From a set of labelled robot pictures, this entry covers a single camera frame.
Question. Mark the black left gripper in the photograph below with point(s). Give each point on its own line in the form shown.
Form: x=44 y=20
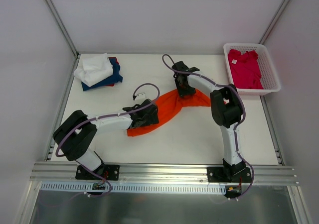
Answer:
x=151 y=113

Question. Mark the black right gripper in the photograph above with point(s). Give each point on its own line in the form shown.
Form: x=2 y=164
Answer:
x=186 y=89

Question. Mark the orange t-shirt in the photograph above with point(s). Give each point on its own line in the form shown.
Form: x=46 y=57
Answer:
x=169 y=105

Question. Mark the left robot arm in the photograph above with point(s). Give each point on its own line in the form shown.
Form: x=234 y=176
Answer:
x=75 y=135

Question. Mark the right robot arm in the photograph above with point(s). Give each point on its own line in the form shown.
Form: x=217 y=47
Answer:
x=227 y=111

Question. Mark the blue folded t-shirt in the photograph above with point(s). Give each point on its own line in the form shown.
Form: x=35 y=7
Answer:
x=114 y=78

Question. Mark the magenta t-shirt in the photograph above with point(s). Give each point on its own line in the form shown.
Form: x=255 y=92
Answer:
x=245 y=69

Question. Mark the white folded t-shirt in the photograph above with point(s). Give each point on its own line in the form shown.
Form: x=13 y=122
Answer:
x=94 y=69

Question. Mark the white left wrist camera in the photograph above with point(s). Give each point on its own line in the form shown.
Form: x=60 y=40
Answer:
x=141 y=96

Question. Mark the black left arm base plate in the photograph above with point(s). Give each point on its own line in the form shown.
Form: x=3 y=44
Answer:
x=107 y=171

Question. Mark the white slotted cable duct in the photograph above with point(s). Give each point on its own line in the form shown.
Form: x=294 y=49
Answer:
x=134 y=188

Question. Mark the aluminium mounting rail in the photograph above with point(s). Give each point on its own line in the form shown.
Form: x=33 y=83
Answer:
x=269 y=175

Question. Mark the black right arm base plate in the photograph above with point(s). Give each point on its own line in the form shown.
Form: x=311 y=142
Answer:
x=221 y=175

